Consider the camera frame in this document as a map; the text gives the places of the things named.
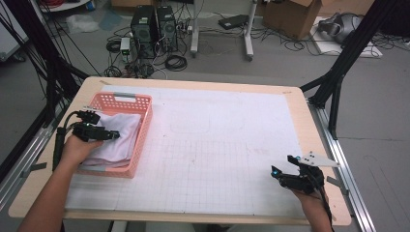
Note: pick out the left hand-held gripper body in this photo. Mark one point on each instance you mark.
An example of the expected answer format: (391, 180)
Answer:
(87, 132)

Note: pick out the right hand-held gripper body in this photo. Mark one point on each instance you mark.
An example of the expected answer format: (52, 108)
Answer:
(303, 180)

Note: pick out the lavender printed towel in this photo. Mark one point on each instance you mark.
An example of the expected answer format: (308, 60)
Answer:
(124, 138)

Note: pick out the pink plastic basket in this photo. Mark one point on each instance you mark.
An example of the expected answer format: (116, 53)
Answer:
(141, 129)

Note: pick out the person's left hand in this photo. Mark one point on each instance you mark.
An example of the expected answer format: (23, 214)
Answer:
(79, 151)

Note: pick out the person's right hand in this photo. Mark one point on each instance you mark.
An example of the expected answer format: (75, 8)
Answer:
(311, 201)

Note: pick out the white grid mat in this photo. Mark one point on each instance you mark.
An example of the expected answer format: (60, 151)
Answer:
(219, 145)

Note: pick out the small white device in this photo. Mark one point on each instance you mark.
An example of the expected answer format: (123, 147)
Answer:
(125, 45)

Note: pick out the clear plastic bag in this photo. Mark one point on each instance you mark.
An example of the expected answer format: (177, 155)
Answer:
(80, 23)

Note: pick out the teal sheet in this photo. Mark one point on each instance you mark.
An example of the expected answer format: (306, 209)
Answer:
(111, 20)

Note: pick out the black computer tower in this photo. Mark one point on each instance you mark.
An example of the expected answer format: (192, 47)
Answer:
(143, 29)
(167, 29)

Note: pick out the round white table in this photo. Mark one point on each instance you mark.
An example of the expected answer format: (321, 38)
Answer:
(64, 5)

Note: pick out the white board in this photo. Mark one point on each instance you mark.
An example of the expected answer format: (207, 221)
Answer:
(328, 48)

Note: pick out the white cabinet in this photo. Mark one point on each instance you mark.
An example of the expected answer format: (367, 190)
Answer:
(9, 35)

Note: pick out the white metal stand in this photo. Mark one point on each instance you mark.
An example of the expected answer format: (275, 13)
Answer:
(248, 32)

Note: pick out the open cardboard box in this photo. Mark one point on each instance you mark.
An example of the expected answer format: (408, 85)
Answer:
(290, 19)

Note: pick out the grey headset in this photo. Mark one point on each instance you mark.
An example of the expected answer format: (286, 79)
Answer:
(341, 27)

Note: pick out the flat black box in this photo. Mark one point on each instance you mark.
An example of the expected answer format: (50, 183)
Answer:
(233, 21)

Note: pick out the grey metal bracket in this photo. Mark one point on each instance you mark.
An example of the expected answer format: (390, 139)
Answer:
(34, 167)
(338, 184)

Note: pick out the aluminium rail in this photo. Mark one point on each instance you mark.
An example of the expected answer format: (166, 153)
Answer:
(346, 135)
(25, 154)

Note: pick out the black frame stand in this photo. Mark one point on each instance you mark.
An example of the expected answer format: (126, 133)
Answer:
(351, 42)
(42, 42)

